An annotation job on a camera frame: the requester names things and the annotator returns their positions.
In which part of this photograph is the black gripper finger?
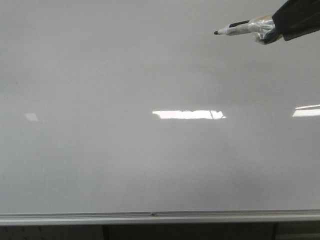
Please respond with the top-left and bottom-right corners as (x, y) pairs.
(272, 0), (320, 41)

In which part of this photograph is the black and white whiteboard marker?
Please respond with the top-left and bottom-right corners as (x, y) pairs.
(214, 15), (283, 45)

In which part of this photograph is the white whiteboard with aluminium frame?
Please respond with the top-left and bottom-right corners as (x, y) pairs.
(0, 0), (320, 226)

